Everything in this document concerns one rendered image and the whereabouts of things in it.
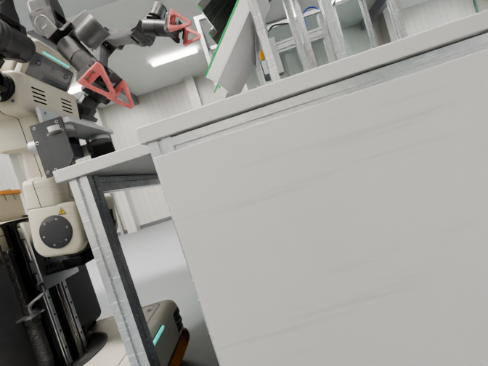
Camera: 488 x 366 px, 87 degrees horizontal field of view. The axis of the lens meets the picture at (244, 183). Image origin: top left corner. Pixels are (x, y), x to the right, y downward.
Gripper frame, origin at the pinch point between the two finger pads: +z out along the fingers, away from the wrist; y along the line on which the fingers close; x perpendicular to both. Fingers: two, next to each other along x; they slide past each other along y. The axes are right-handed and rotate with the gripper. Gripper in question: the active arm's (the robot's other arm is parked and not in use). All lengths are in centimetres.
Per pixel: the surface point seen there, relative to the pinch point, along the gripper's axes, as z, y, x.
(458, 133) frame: 70, -43, 33
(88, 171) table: -1, -43, 51
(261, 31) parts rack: 30.3, -25.2, 10.7
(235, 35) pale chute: 22.8, -22.5, 11.0
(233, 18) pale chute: 21.6, -22.6, 6.6
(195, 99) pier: -289, 673, -97
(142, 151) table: 10, -40, 45
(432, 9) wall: 374, 844, -477
